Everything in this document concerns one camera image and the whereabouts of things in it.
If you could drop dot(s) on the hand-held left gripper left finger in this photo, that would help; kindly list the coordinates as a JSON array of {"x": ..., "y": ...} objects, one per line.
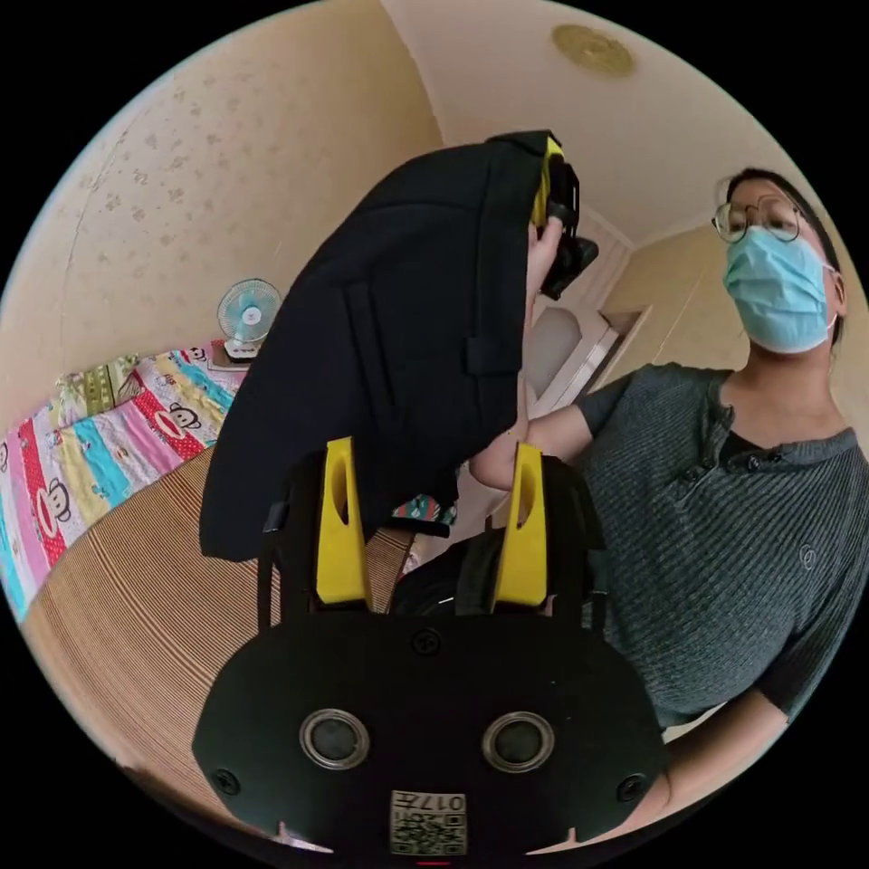
[{"x": 334, "y": 536}]

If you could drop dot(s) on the person's body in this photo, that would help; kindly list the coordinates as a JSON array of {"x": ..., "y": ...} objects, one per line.
[{"x": 720, "y": 516}]

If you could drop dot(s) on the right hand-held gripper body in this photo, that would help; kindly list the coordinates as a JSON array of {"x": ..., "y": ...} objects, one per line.
[{"x": 569, "y": 237}]

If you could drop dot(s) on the black pants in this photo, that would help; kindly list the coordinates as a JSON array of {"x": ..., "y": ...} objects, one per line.
[{"x": 380, "y": 353}]

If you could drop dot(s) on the person's left forearm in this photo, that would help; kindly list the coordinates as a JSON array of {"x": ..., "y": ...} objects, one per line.
[{"x": 720, "y": 747}]

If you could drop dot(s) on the white door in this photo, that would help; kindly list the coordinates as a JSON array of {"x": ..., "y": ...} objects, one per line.
[{"x": 577, "y": 339}]

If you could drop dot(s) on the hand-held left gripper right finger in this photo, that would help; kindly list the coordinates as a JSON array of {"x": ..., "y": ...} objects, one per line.
[{"x": 528, "y": 550}]

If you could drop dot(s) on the bed with woven mat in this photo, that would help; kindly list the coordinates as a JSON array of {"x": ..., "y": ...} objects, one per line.
[{"x": 136, "y": 611}]

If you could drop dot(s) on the small white table fan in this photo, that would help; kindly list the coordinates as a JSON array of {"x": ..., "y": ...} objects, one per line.
[{"x": 248, "y": 314}]

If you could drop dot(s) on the person's right hand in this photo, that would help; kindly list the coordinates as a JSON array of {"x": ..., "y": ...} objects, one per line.
[{"x": 542, "y": 254}]

